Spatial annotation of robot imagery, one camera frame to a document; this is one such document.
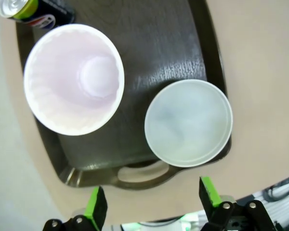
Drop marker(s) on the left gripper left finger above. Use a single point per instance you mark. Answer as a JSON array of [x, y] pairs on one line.
[[96, 209]]

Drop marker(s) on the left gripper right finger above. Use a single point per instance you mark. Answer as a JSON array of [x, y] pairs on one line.
[[214, 199]]

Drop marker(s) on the white plastic bowl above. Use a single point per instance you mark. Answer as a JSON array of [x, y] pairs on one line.
[[187, 125]]

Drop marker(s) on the red plastic cup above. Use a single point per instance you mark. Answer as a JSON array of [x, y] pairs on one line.
[[74, 79]]

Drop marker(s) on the brown plastic serving tray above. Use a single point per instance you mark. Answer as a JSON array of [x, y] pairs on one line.
[[154, 48]]

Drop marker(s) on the black Pepsi can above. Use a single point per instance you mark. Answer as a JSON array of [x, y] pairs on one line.
[[33, 12]]

